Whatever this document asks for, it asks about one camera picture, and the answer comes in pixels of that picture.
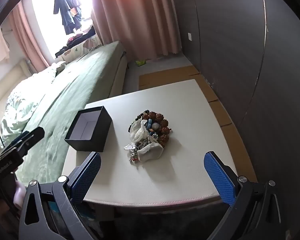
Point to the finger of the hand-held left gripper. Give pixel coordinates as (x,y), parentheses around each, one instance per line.
(21,136)
(36,133)

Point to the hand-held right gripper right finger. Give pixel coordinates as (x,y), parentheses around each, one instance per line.
(218,177)

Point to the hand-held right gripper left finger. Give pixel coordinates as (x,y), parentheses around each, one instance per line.
(90,175)

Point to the black jewelry box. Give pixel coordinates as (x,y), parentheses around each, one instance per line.
(95,140)

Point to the person's left hand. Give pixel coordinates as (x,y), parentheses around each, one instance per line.
(20,195)

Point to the light green quilt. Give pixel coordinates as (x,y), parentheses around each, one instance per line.
(22,100)

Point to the beige headboard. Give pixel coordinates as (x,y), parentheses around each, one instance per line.
(0,92)

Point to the grey cloth pouch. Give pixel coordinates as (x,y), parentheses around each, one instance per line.
(151,153)

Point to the white plastic bag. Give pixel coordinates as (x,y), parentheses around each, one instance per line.
(140,132)

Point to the bed with green sheet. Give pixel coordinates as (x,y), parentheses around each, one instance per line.
(85,80)

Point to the narrow pink curtain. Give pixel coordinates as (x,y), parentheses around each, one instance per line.
(27,42)

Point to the floral pillow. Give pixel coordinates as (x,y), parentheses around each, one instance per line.
(87,46)

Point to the pile of dark clothes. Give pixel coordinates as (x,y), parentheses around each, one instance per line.
(80,36)

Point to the flat cardboard sheet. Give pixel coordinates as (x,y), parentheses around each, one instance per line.
(165,76)

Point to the green packet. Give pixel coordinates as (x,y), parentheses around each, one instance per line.
(140,62)

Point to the dark wardrobe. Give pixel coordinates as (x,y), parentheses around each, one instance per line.
(240,55)

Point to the hanging dark clothes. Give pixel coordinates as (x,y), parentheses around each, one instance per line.
(66,7)

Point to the wide pink curtain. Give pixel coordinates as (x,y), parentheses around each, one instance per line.
(130,17)

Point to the white wall switch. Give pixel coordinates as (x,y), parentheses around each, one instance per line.
(190,36)

